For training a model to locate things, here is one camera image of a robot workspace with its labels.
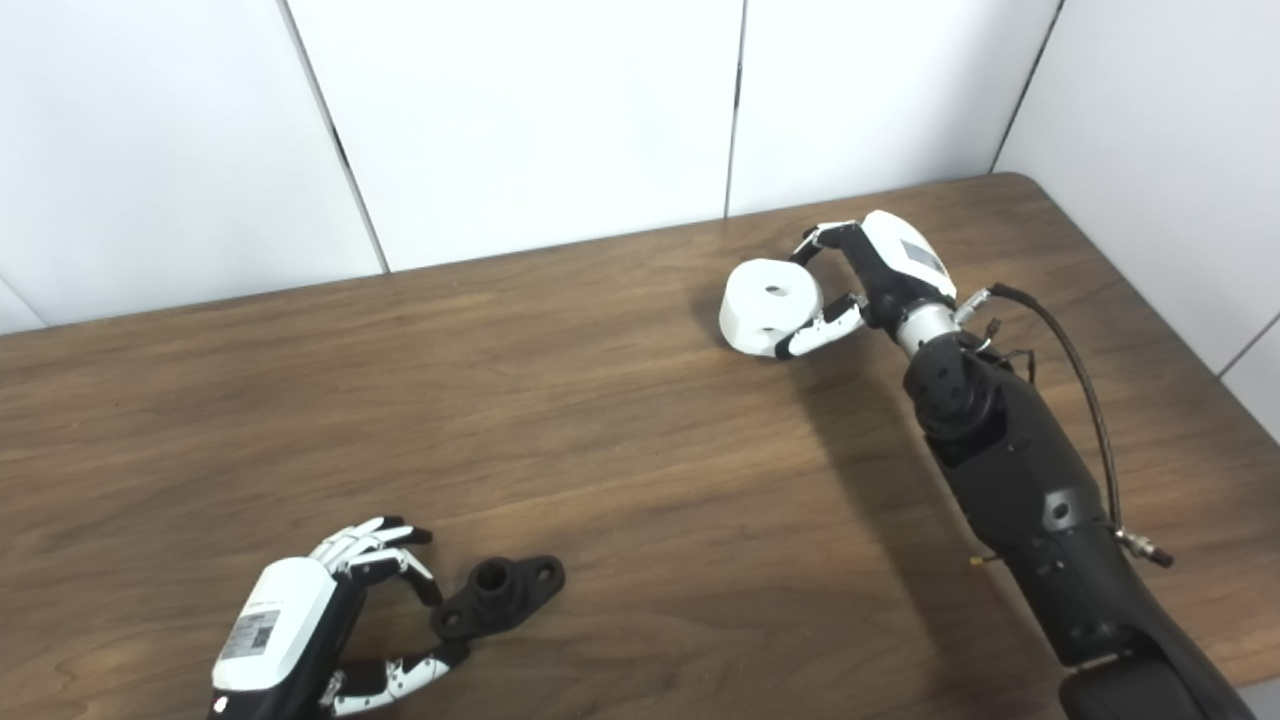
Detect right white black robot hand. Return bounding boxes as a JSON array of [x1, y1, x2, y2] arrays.
[[775, 210, 958, 361]]

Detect black flanged holder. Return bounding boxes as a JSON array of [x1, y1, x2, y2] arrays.
[[431, 555, 566, 642]]

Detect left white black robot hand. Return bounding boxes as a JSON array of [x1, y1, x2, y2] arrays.
[[207, 516, 471, 720]]

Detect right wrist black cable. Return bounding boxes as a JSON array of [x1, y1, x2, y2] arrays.
[[955, 283, 1174, 570]]

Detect round white cylinder piece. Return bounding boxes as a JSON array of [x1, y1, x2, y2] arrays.
[[719, 258, 827, 359]]

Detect right arm thin black wire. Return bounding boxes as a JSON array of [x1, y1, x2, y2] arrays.
[[975, 318, 1037, 387]]

